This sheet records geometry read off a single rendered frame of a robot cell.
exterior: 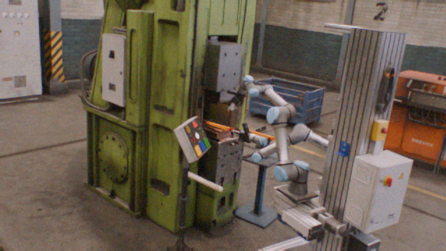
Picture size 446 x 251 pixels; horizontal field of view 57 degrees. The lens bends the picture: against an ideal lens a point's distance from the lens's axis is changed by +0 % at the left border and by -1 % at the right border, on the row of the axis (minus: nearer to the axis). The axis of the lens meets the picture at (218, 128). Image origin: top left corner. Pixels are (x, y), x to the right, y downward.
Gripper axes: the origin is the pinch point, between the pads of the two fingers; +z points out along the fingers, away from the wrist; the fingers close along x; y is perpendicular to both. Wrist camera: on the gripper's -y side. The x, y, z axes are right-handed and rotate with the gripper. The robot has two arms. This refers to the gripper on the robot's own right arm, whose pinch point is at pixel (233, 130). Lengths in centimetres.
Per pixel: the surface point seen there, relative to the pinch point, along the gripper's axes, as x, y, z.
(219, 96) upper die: -11.9, -30.5, 9.5
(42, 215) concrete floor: -118, 98, 135
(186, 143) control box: -71, -6, -12
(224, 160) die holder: -5.5, 29.6, 3.5
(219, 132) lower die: -8.3, 3.5, 9.1
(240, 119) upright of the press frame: 39.0, 2.9, 23.5
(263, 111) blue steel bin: 347, 85, 205
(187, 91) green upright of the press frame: -39, -36, 22
